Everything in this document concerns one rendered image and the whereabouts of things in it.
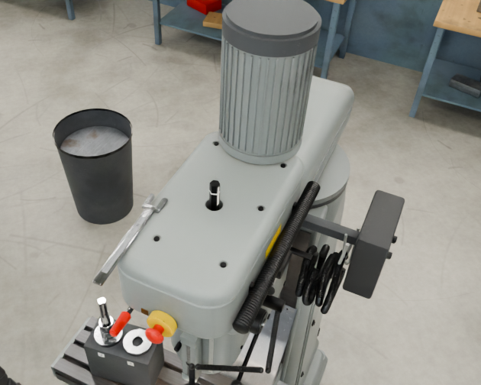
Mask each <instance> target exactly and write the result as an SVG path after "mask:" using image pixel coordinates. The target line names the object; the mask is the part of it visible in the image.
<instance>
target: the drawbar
mask: <svg viewBox="0 0 481 385"><path fill-rule="evenodd" d="M218 187H219V192H220V183H219V182H218V181H217V180H212V181H211V182H210V183H209V190H210V192H209V210H211V211H218V210H219V204H218V205H217V198H218V195H212V194H211V193H214V194H217V193H218Z"/></svg>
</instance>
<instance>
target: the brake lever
mask: <svg viewBox="0 0 481 385"><path fill-rule="evenodd" d="M133 310H134V309H132V308H131V307H130V306H129V307H128V309H127V310H126V312H121V314H120V315H119V317H118V319H117V320H116V322H115V323H114V324H113V326H112V327H111V329H110V331H109V332H110V335H111V336H113V337H117V336H118V334H119V333H120V332H121V330H122V329H123V328H124V327H125V326H126V324H127V323H128V322H129V320H130V319H131V313H132V312H133Z"/></svg>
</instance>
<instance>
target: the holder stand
mask: <svg viewBox="0 0 481 385"><path fill-rule="evenodd" d="M100 318H101V316H100V317H99V318H98V321H99V319H100ZM98 321H97V322H96V324H95V326H94V328H93V330H92V332H91V333H90V335H89V337H88V339H87V341H86V343H85V344H84V349H85V352H86V357H87V360H88V362H89V368H90V371H91V374H92V375H96V376H98V377H103V378H105V379H108V380H113V381H115V382H118V383H122V384H125V385H155V383H156V381H157V378H158V376H159V374H160V372H161V369H162V367H163V364H164V353H163V343H160V344H154V343H152V342H150V341H148V340H147V338H146V336H145V331H146V328H142V327H139V326H136V325H132V324H128V323H127V324H126V326H125V327H124V328H123V329H122V330H121V332H120V333H119V334H118V336H117V337H113V338H111V339H104V338H103V337H102V336H101V332H100V328H99V325H98Z"/></svg>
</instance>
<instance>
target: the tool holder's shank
mask: <svg viewBox="0 0 481 385"><path fill-rule="evenodd" d="M98 307H99V311H100V315H101V320H100V321H101V323H102V324H105V325H107V324H108V323H109V322H110V321H111V317H110V315H109V314H108V307H107V304H106V300H105V298H104V297H101V298H99V299H98Z"/></svg>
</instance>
